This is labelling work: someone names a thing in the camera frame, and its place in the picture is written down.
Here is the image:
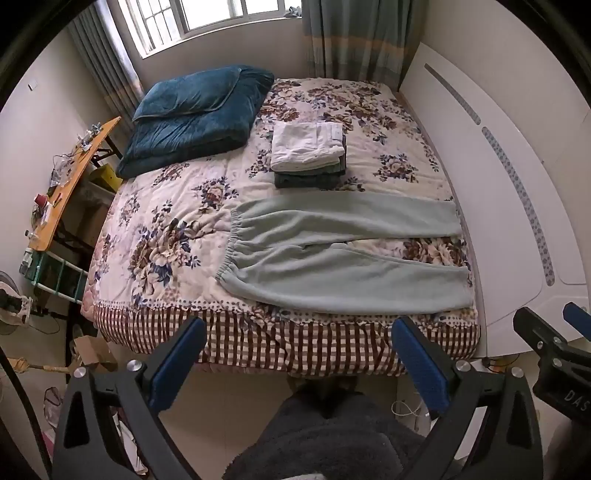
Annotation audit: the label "floral quilt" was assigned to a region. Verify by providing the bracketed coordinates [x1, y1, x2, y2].
[81, 78, 481, 324]

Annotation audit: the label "green white rack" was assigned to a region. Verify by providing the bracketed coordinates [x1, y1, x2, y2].
[21, 249, 88, 305]

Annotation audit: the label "person's dark fleece clothing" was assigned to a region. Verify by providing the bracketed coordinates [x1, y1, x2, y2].
[224, 376, 428, 480]

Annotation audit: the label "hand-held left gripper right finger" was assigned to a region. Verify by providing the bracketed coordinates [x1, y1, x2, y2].
[392, 316, 543, 480]

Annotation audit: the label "white headboard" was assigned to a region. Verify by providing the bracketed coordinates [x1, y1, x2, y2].
[399, 42, 591, 356]

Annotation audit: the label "floor fan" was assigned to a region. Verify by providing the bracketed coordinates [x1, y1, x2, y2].
[0, 270, 33, 342]

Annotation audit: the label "window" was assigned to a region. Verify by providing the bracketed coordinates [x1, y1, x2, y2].
[117, 0, 305, 58]

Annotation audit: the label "grey curtain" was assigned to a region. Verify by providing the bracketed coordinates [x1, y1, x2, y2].
[67, 9, 144, 153]

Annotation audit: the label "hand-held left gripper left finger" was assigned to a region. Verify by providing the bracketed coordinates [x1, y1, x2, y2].
[52, 316, 208, 480]

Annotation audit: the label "tangle of cables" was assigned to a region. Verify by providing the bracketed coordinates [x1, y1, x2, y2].
[48, 154, 77, 188]

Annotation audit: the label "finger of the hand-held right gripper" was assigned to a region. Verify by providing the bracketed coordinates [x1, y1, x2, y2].
[513, 307, 570, 365]
[563, 302, 591, 335]

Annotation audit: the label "teal striped curtain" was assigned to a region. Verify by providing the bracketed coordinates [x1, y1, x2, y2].
[301, 0, 419, 90]

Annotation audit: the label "white cable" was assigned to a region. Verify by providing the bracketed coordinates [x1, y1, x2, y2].
[392, 399, 432, 421]

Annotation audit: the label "dark green folded garment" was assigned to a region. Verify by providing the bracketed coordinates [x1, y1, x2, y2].
[273, 154, 347, 190]

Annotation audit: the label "teal folded comforter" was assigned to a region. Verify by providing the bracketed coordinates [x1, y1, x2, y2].
[115, 66, 275, 180]

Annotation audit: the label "red checked bed sheet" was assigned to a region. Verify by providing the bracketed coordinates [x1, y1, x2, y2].
[92, 302, 481, 374]

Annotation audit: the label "light green pants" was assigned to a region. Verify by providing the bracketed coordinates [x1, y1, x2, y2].
[216, 191, 475, 311]

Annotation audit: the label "wooden desk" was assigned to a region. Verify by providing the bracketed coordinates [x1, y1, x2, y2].
[28, 116, 122, 252]

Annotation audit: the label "yellow box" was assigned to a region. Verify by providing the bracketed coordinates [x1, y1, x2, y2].
[90, 164, 123, 191]

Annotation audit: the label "cardboard box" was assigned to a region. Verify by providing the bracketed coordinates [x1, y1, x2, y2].
[69, 336, 118, 374]

